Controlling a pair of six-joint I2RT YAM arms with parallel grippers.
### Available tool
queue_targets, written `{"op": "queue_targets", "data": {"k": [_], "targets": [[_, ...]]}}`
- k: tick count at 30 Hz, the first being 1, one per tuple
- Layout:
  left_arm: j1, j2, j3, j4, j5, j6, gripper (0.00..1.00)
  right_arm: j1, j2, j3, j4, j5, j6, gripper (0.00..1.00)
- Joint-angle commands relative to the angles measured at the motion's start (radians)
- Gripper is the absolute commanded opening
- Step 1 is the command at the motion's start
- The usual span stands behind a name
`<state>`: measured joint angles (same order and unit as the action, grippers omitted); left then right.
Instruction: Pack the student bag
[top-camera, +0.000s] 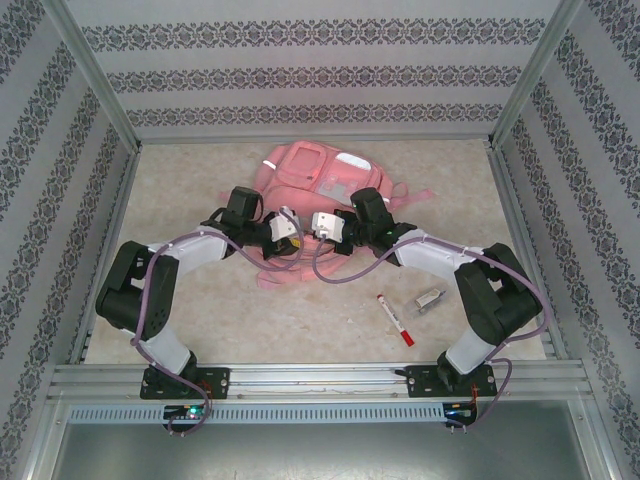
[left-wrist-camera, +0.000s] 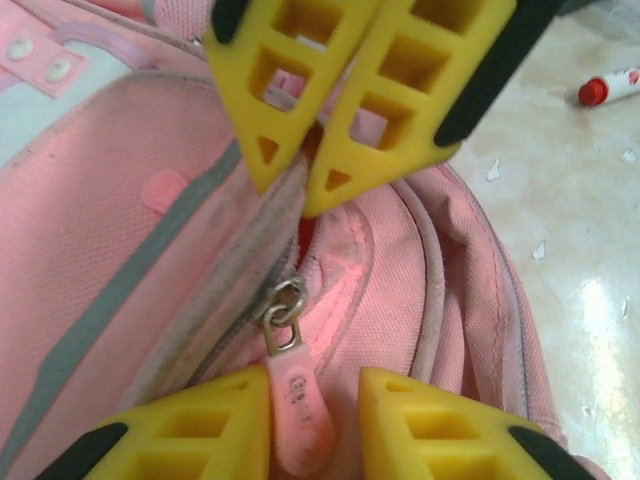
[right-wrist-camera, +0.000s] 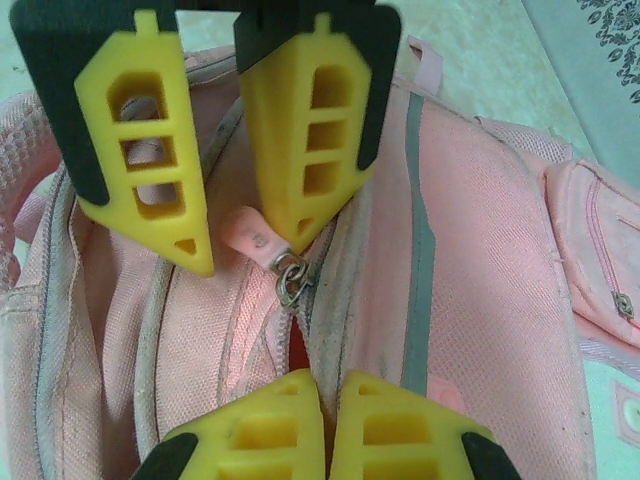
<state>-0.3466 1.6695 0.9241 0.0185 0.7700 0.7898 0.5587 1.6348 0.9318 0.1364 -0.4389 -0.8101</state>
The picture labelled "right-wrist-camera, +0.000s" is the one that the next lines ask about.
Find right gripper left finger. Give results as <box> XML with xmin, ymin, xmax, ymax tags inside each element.
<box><xmin>134</xmin><ymin>369</ymin><xmax>326</xmax><ymax>480</ymax></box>

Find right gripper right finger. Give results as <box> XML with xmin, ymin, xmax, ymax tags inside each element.
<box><xmin>327</xmin><ymin>369</ymin><xmax>501</xmax><ymax>480</ymax></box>

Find pink school backpack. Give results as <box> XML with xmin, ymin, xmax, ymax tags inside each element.
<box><xmin>0</xmin><ymin>34</ymin><xmax>640</xmax><ymax>480</ymax></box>

